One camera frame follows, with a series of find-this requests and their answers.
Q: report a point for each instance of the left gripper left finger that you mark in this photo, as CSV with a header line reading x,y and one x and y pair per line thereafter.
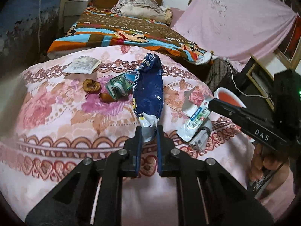
x,y
91,193

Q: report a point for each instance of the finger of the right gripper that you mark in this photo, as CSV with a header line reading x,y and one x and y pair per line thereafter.
x,y
240,116

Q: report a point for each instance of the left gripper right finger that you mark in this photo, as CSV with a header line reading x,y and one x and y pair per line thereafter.
x,y
206,193

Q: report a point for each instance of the dark blue snack wrapper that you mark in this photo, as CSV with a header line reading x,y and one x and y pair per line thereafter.
x,y
148,95

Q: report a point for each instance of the red white trash basin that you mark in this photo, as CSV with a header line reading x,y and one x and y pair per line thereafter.
x,y
229,97

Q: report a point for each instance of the person's right hand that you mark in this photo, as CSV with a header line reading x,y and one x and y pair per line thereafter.
x,y
266,173

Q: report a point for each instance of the wooden shelf unit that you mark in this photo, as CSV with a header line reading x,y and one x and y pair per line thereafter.
x,y
261,73

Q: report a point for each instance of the grey crumpled wrapper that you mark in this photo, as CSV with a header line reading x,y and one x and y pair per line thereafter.
x,y
199,141

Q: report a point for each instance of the white blue medicine sachet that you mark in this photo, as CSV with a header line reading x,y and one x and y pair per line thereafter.
x,y
197,115

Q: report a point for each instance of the checkered dark suitcase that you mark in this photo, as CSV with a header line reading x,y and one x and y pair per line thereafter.
x,y
220,74

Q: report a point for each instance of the pink floral quilt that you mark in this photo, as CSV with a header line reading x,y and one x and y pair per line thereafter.
x,y
59,125

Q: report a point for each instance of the brown fruit piece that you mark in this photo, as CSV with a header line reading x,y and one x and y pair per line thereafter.
x,y
106,98

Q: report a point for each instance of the pink hanging sheet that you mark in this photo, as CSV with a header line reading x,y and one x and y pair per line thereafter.
x,y
237,29

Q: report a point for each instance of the green rolled wrapper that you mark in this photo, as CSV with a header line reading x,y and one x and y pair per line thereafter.
x,y
121,85

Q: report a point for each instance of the white paper receipt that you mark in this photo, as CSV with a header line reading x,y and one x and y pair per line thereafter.
x,y
82,65

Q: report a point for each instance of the cream pillow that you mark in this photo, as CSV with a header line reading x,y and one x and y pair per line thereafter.
x,y
161,13

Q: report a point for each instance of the colourful cartoon bed blanket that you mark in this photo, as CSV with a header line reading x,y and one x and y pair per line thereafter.
x,y
102,28

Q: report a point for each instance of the floral pillow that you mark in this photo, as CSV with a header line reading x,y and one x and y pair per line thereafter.
x,y
141,3

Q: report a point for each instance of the blue fabric wardrobe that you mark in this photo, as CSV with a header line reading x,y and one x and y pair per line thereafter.
x,y
28,27

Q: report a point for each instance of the white nightstand drawers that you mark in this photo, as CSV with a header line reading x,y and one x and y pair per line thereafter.
x,y
72,12

